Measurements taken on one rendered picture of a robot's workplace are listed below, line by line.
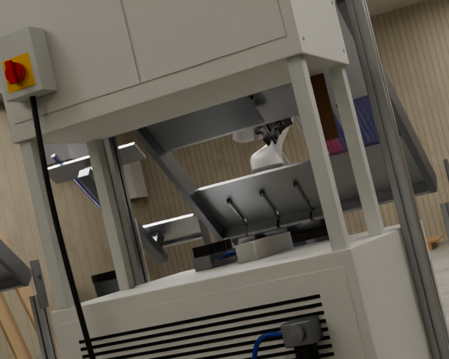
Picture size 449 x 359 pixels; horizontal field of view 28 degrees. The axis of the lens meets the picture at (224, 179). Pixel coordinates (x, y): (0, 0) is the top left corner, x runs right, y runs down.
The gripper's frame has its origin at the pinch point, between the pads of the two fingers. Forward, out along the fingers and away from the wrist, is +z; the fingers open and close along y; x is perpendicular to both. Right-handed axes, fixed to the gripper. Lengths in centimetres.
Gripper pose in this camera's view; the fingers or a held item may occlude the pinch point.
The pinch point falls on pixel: (271, 137)
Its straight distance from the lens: 252.5
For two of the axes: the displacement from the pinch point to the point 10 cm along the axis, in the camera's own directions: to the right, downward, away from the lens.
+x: 4.3, 7.5, 5.1
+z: -1.8, 6.2, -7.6
